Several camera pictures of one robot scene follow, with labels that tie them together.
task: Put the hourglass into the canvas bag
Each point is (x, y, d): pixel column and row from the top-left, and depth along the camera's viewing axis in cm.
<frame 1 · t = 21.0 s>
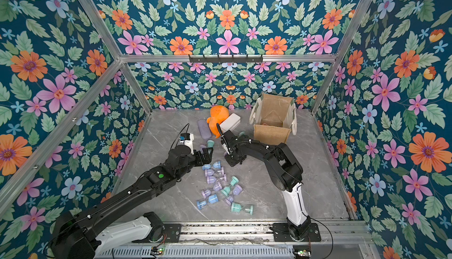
left hand: (208, 149, 78), fingers open
right hand: (237, 157, 97), fingers open
jute canvas tote bag: (273, 116, 114), point 4 cm above the table
orange plush toy: (218, 113, 110), point 8 cm above the table
teal hourglass front pair: (237, 207, 79), point 4 cm above the table
blue hourglass front left: (212, 198, 82), point 4 cm above the table
teal hourglass centre: (226, 190, 85), point 3 cm above the table
purple hourglass centre: (206, 192, 84), point 3 cm above the table

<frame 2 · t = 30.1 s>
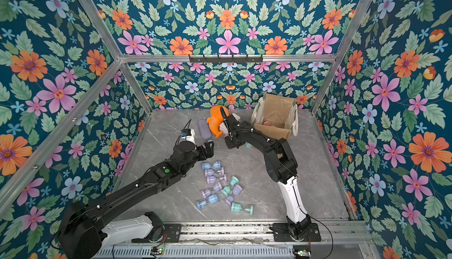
left hand: (208, 143, 79), fingers open
right hand: (236, 140, 100), fingers open
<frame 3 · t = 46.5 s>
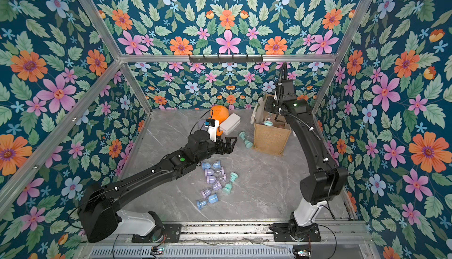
left hand: (231, 137, 75), fingers open
right hand: (274, 101, 79), fingers open
teal hourglass centre: (228, 187, 86), point 3 cm above the table
teal hourglass near bag: (248, 143, 101), point 4 cm above the table
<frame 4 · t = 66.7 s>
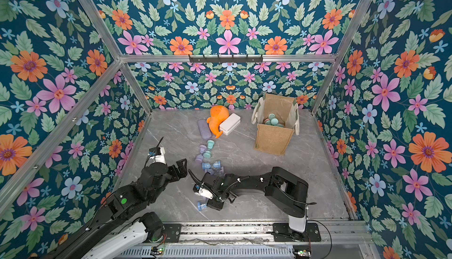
left hand: (182, 163, 73), fingers open
right hand: (215, 195, 84), fingers open
teal hourglass upper left: (210, 145, 102), point 3 cm above the table
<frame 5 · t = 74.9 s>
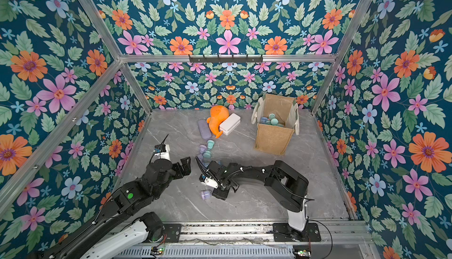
left hand: (185, 160, 73), fingers open
right hand: (221, 186, 87), fingers open
blue hourglass front left: (263, 119, 107), point 8 cm above the table
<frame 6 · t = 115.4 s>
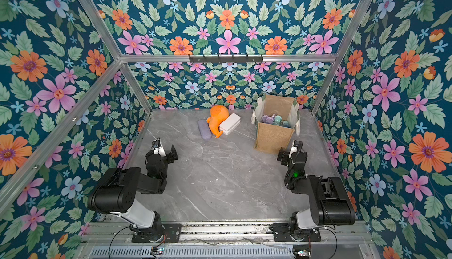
left hand: (163, 145, 92), fingers open
right hand: (295, 148, 92), fingers open
purple hourglass upper left: (269, 120, 104), point 11 cm above the table
purple hourglass centre: (263, 118, 108), point 8 cm above the table
